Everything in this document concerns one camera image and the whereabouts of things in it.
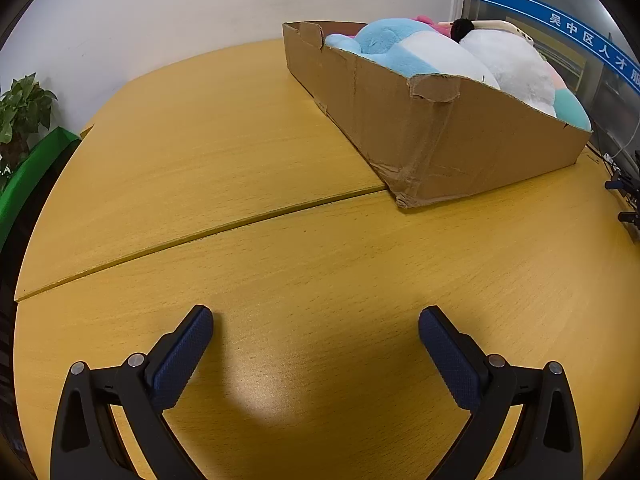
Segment white printed cloth bag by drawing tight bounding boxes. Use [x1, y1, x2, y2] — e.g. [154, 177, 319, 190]
[475, 19, 538, 47]

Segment pastel pink teal plush toy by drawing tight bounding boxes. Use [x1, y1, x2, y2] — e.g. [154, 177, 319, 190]
[547, 62, 592, 131]

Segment pink plush bear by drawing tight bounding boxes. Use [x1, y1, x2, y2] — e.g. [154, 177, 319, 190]
[414, 14, 454, 37]

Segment white panda plush toy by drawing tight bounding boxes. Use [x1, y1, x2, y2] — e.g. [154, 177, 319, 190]
[451, 18, 558, 118]

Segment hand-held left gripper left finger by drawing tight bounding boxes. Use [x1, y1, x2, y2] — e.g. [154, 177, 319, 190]
[50, 304, 216, 480]

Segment blue and white plush toy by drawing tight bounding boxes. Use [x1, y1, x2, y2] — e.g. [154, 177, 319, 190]
[324, 17, 501, 90]

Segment white cable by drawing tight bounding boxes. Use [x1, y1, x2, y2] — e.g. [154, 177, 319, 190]
[602, 137, 639, 163]

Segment green board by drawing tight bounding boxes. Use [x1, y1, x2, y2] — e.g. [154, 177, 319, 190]
[0, 127, 82, 253]

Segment blue banner strip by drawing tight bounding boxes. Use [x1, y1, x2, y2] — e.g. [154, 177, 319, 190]
[479, 0, 640, 97]

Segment green potted plant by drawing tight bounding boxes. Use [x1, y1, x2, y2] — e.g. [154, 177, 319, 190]
[0, 74, 58, 183]

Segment brown cardboard box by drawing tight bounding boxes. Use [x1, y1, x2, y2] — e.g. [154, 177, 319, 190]
[282, 21, 594, 209]

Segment wooden shelf cabinet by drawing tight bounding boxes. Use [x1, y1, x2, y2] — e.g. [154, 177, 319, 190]
[542, 42, 588, 93]

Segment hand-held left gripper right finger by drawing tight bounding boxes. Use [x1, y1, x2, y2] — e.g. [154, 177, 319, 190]
[418, 305, 585, 480]

